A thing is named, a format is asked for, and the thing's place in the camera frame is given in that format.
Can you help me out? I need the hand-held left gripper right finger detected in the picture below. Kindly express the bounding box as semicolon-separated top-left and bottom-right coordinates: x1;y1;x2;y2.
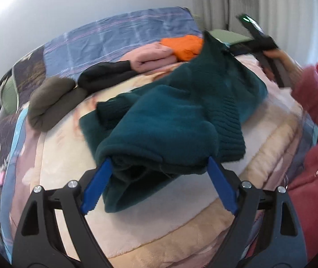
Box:
208;156;307;268

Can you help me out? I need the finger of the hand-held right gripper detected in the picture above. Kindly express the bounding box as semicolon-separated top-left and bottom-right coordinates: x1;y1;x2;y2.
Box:
227;42;260;56

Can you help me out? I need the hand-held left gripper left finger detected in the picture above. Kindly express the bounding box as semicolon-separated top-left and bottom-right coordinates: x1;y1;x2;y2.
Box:
12;158;113;268

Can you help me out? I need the dark green fleece sweater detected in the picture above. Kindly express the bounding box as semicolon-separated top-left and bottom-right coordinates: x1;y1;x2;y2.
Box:
79;31;268;214

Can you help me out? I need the person's right hand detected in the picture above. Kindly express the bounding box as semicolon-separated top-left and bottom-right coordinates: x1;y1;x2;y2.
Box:
265;49;302;88

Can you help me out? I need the green pillow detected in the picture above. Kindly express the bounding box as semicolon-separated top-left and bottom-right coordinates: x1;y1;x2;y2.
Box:
211;29;249;46

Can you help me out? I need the pink bear print blanket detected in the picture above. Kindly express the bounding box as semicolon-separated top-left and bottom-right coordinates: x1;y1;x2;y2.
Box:
5;53;318;268

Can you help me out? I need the grey pleated curtain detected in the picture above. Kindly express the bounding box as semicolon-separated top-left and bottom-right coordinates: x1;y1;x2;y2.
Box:
192;0;318;62

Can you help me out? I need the orange puffer jacket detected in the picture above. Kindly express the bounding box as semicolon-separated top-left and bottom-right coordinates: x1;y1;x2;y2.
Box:
160;35;204;62

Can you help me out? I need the pink folded garment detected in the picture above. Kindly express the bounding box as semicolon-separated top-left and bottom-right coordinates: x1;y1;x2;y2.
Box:
120;43;178;74

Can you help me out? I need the olive brown fleece garment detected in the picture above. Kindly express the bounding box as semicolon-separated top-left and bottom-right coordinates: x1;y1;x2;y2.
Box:
28;77;88;132

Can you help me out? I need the light blue bed sheet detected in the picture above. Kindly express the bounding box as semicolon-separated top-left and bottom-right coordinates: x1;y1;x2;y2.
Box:
299;109;318;159

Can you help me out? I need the black garment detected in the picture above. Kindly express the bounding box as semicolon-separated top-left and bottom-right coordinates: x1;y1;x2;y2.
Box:
78;61;138;95

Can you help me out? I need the green upholstered headboard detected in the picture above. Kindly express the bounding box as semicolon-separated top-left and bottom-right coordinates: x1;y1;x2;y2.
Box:
0;75;18;115

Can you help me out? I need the blue plaid sheet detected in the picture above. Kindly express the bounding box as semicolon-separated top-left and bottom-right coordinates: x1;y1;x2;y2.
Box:
43;6;204;80

